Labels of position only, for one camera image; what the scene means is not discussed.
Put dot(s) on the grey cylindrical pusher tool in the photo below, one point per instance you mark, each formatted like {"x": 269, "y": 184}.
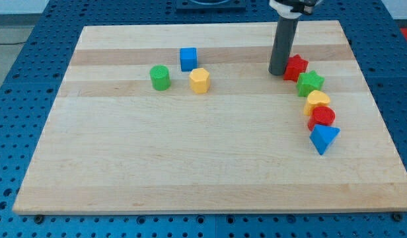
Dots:
{"x": 283, "y": 41}

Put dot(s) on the yellow hexagon block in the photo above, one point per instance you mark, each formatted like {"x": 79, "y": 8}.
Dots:
{"x": 199, "y": 79}

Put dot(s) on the red cylinder block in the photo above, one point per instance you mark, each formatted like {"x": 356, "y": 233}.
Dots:
{"x": 322, "y": 115}

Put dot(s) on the green star block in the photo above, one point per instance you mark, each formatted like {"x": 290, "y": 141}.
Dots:
{"x": 308, "y": 82}

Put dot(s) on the blue cube block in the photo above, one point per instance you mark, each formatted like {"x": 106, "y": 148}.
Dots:
{"x": 188, "y": 59}

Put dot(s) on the red star block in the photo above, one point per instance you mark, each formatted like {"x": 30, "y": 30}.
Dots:
{"x": 295, "y": 66}

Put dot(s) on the blue triangle block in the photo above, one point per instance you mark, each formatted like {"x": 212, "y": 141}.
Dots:
{"x": 323, "y": 137}

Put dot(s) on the yellow heart block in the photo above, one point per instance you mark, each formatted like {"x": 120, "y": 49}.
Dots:
{"x": 314, "y": 99}

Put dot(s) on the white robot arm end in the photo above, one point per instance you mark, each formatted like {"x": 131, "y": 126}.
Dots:
{"x": 293, "y": 9}

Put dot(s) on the wooden board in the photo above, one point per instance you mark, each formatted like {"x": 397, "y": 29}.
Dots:
{"x": 112, "y": 144}

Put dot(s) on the green cylinder block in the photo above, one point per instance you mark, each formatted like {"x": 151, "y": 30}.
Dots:
{"x": 160, "y": 77}

